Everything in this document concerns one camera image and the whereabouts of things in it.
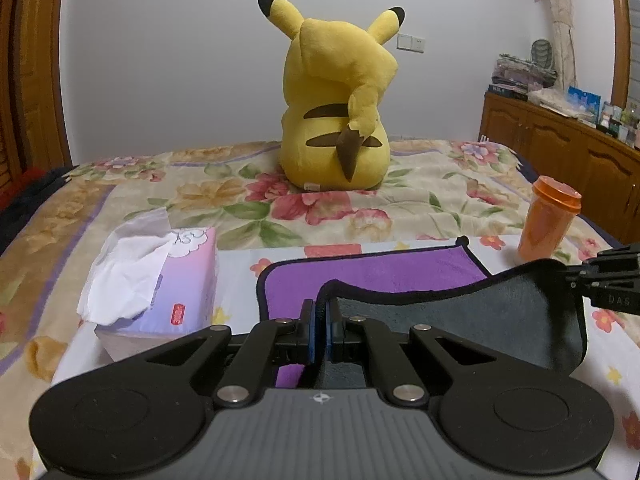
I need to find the yellow plush toy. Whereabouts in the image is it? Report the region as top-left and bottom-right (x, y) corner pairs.
(258, 0), (406, 193)

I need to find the orange plastic cup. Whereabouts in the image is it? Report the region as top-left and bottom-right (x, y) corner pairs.
(517, 176), (583, 263)

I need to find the wooden door frame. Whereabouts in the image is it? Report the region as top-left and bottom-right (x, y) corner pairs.
(0, 0), (76, 186)

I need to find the purple tissue box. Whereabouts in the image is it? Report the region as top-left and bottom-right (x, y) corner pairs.
(77, 207), (221, 363)

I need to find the grey woven fan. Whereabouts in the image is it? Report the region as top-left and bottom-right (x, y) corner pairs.
(531, 38), (556, 72)

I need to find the blue picture card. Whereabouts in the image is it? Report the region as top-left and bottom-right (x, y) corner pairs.
(565, 86), (602, 121)

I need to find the purple and grey towel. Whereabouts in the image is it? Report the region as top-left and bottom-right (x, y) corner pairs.
(257, 236), (588, 390)

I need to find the wooden cabinet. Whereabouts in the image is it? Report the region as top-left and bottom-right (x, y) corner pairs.
(479, 91), (640, 244)

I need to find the row of small bottles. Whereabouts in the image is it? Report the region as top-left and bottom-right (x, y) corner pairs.
(596, 101), (640, 149)

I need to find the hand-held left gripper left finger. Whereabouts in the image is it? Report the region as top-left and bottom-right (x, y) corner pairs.
(129, 298), (317, 408)

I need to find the floral blanket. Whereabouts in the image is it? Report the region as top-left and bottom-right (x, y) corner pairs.
(0, 139), (640, 480)

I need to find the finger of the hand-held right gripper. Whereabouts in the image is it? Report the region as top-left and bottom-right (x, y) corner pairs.
(564, 255), (612, 291)

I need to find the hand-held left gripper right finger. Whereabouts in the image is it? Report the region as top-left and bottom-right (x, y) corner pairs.
(325, 298), (501, 404)

